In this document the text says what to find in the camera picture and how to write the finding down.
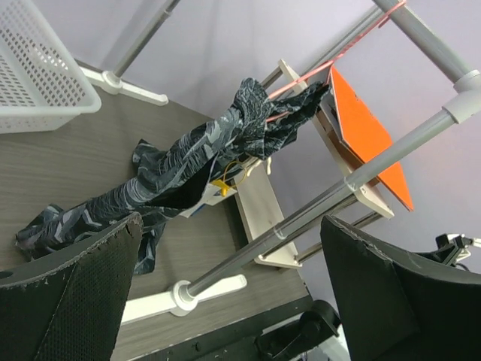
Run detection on orange binder folder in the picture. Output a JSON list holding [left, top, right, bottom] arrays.
[[329, 68, 414, 211]]

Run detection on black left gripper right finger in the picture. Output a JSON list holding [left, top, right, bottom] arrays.
[[320, 216, 480, 360]]

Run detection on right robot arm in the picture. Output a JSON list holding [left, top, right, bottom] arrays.
[[435, 233, 480, 271]]

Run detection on black table clamp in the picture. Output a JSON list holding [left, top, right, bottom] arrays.
[[256, 300, 341, 360]]

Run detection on grey clothes rack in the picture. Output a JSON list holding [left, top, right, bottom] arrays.
[[79, 0, 481, 324]]

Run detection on dark shark-print shorts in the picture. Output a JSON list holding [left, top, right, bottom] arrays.
[[16, 78, 328, 275]]

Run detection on white perforated plastic basket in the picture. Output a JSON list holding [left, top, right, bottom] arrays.
[[1, 1, 101, 134]]

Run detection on white paper price tag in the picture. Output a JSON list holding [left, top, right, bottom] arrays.
[[180, 180, 237, 218]]

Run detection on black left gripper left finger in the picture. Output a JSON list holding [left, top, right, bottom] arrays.
[[1, 213, 143, 360]]

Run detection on white wooden shelf stand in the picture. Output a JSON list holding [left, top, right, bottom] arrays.
[[232, 67, 395, 268]]

